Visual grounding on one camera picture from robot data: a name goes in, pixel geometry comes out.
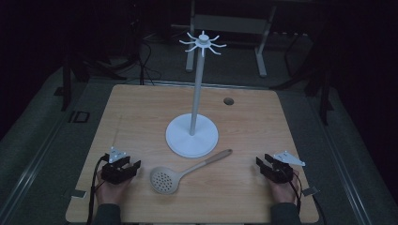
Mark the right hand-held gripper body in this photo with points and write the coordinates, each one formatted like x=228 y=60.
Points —
x=280 y=172

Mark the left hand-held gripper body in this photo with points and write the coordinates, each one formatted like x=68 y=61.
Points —
x=113 y=172

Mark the beige slotted spoon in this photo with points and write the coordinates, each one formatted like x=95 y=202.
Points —
x=165 y=180

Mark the white hook stand rack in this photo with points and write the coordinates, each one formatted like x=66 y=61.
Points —
x=192 y=137

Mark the person's right hand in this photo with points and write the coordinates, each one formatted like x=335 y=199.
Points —
x=284 y=191

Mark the person's left hand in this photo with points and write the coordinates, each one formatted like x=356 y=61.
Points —
x=110 y=192

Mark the grey tape piece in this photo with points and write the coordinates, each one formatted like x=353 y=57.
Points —
x=309 y=191
x=79 y=194

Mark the black metal stand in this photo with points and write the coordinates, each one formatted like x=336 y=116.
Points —
x=324 y=93
x=66 y=84

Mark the black floor bracket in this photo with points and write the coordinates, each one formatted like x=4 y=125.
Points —
x=79 y=116

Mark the white metal desk frame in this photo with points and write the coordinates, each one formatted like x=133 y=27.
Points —
x=230 y=24

